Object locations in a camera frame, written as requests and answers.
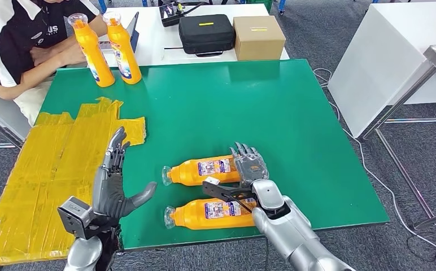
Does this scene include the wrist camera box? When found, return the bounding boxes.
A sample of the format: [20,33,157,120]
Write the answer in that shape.
[202,177,257,214]
[57,196,96,240]

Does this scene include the black floor cable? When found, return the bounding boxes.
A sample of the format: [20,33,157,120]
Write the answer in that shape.
[405,232,436,263]

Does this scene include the white desk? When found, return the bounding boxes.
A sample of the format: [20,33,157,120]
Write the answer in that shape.
[98,3,290,68]

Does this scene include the white panel-sided table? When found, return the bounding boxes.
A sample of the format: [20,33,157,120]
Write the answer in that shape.
[327,3,436,139]

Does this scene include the white floor cable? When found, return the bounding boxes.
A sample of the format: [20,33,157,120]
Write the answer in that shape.
[312,68,436,256]

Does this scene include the brown cardboard box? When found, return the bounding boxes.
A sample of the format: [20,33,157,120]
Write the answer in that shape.
[232,15,287,62]

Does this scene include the person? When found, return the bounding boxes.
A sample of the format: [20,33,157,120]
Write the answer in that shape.
[0,0,108,126]

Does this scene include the black zip carry case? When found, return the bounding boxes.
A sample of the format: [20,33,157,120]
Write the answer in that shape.
[178,14,236,58]

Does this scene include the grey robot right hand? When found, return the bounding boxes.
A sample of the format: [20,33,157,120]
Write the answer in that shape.
[230,142,270,188]

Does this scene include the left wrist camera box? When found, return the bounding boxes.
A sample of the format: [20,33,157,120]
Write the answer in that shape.
[57,196,96,240]

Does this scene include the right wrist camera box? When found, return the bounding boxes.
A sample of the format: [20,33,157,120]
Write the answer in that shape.
[202,177,257,214]

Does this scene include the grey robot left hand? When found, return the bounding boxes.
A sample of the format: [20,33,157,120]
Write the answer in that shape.
[92,126,158,221]

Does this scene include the person's right hand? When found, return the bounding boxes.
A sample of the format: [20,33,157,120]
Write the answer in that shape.
[58,42,88,68]

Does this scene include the green table mat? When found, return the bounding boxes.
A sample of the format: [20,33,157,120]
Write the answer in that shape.
[38,59,390,251]

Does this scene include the yellow plastic sheet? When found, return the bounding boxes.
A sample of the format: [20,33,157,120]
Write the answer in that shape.
[0,96,147,268]

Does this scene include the green plastic crate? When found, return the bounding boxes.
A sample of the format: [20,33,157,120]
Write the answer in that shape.
[246,0,274,12]

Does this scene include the orange detergent bottle clear cap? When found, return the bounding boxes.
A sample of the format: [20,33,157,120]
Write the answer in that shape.
[102,11,143,85]
[164,198,258,230]
[67,13,116,88]
[161,155,241,187]

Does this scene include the black camera cable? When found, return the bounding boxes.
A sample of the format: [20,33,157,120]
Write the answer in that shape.
[263,237,271,271]

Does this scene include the black controller with screen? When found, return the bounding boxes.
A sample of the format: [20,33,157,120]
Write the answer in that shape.
[158,2,186,28]

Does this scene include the tablet in blue case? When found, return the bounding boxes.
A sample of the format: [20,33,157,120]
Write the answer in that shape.
[125,11,140,54]

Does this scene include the person's left hand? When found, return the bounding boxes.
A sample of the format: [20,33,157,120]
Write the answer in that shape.
[30,45,56,67]

